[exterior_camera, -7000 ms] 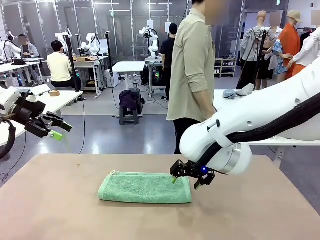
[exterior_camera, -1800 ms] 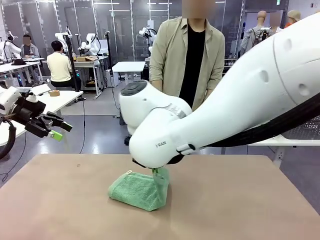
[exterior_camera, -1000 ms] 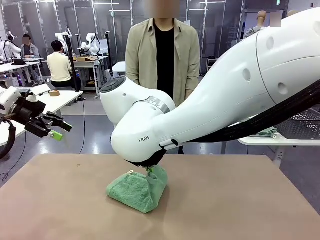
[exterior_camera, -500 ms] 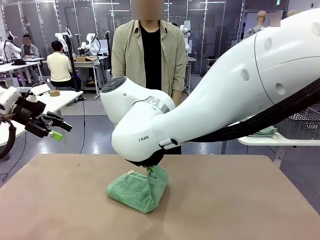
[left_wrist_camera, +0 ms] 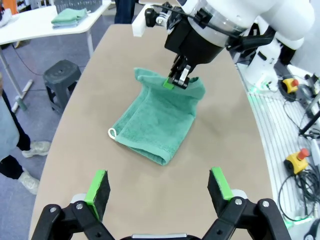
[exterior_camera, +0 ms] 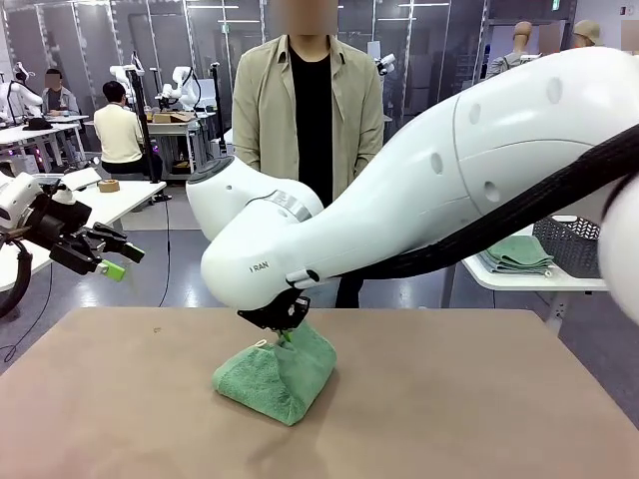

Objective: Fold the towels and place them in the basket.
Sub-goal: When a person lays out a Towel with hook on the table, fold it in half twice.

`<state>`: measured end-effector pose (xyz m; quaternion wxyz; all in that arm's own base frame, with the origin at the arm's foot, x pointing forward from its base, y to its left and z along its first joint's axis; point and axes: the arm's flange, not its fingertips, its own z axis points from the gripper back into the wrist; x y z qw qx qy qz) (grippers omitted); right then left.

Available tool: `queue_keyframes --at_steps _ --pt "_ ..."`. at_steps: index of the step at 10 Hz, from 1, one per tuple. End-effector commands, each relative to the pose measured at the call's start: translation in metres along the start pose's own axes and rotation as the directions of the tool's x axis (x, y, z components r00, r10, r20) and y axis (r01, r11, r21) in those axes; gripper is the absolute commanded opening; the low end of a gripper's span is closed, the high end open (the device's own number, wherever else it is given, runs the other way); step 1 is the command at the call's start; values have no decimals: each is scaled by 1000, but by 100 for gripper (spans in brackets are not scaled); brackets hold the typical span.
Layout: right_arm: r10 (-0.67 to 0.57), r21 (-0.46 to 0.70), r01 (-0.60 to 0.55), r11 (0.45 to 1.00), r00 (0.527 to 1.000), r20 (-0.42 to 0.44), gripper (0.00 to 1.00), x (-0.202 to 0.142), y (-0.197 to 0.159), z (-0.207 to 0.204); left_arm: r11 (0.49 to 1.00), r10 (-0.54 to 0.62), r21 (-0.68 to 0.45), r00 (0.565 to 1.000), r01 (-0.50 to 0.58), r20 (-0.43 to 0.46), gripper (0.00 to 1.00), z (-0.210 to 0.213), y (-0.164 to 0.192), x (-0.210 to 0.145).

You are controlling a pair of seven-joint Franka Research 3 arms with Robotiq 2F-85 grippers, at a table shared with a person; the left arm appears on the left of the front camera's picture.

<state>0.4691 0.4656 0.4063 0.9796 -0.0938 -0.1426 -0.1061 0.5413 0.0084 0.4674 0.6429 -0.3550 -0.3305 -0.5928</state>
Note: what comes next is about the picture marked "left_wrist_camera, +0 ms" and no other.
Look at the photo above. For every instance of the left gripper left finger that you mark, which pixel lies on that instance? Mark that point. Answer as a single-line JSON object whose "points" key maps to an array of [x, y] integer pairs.
{"points": [[97, 197]]}

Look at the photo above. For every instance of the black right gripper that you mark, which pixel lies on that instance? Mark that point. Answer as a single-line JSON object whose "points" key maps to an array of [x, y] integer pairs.
{"points": [[192, 42]]}

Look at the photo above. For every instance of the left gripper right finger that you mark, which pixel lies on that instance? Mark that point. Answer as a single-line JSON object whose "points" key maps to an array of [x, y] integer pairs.
{"points": [[220, 187]]}

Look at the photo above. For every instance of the green terry towel with loop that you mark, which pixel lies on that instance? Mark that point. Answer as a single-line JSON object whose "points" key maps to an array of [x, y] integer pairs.
{"points": [[155, 125]]}

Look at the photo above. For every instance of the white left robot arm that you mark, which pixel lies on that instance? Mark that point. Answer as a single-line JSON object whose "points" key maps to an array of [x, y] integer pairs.
{"points": [[313, 230]]}

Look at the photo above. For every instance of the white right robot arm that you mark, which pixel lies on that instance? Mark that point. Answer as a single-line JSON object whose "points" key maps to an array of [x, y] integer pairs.
{"points": [[250, 15]]}

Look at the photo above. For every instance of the grey perforated plastic basket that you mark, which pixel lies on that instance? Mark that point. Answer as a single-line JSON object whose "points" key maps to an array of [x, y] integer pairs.
{"points": [[80, 5]]}

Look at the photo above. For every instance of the aluminium slotted mounting plate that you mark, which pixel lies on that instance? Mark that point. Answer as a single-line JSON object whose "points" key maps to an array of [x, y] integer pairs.
{"points": [[272, 130]]}

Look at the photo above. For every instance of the yellow emergency stop button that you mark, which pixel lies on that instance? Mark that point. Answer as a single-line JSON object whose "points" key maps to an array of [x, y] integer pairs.
{"points": [[297, 160], [290, 85]]}

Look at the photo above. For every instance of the person in grey-blue top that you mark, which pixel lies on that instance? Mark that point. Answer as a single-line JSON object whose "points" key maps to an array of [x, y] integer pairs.
{"points": [[10, 130]]}

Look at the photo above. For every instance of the grey plastic step stool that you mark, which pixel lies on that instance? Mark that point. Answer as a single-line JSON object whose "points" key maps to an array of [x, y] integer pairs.
{"points": [[61, 75]]}

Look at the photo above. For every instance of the folded green towel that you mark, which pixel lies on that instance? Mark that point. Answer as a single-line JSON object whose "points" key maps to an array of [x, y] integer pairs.
{"points": [[67, 16]]}

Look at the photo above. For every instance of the white rounded table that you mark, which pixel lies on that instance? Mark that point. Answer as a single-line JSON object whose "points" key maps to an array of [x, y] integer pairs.
{"points": [[32, 30]]}

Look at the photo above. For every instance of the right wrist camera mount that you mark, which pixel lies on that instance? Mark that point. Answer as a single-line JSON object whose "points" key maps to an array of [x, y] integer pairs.
{"points": [[140, 23]]}

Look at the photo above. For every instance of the black camera stand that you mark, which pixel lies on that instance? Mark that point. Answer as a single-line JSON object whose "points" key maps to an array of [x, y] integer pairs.
{"points": [[310, 112]]}

